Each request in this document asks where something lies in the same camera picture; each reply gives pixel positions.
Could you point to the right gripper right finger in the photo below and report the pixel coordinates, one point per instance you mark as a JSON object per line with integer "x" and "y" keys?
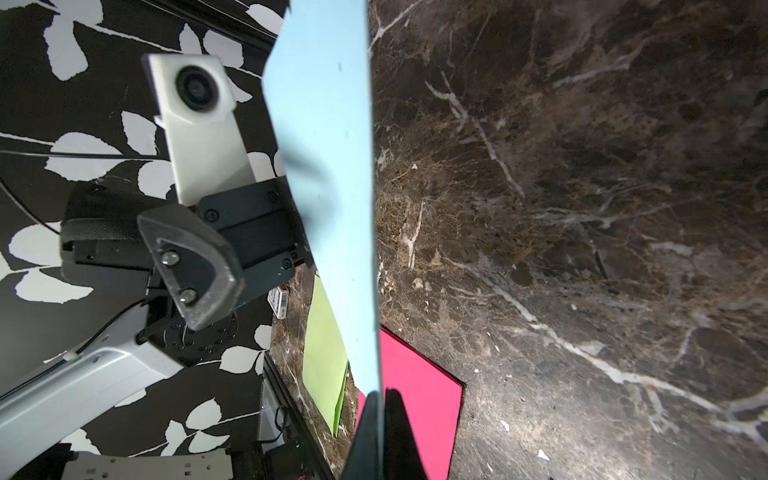
{"x": 401, "y": 459}

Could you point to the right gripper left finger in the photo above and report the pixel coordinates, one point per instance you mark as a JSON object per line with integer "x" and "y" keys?
{"x": 366, "y": 456}

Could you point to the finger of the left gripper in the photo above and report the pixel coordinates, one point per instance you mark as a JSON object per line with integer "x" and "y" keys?
{"x": 198, "y": 265}

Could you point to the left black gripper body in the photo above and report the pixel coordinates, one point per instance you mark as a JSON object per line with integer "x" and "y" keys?
{"x": 100, "y": 242}

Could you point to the pink paper sheet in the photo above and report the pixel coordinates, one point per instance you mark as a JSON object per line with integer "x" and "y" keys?
{"x": 432, "y": 400}

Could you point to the yellow-green paper sheet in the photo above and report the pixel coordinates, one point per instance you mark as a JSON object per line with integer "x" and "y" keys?
{"x": 325, "y": 361}

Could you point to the light blue paper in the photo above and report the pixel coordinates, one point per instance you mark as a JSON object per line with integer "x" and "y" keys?
{"x": 317, "y": 87}

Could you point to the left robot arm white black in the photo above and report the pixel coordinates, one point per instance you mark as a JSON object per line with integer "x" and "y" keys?
{"x": 146, "y": 342}

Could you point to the playing card deck box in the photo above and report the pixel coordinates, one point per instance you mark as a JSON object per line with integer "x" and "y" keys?
{"x": 278, "y": 301}

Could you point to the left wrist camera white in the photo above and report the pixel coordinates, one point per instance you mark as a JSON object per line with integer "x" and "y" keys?
{"x": 196, "y": 111}

